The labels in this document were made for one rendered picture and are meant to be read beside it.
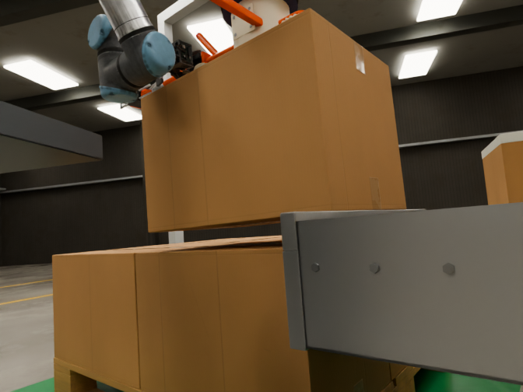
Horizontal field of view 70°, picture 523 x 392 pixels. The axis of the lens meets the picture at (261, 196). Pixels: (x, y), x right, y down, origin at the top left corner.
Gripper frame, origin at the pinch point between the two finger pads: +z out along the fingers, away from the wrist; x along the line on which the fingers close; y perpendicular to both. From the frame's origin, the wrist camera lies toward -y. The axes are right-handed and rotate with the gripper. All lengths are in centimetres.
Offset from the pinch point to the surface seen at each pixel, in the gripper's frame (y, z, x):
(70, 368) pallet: -57, -21, -100
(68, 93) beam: -729, 285, 269
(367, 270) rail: 68, -36, -60
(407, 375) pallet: 48, 31, -101
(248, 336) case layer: 32, -21, -77
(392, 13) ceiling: -95, 529, 276
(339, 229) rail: 65, -35, -54
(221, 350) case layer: 23, -21, -82
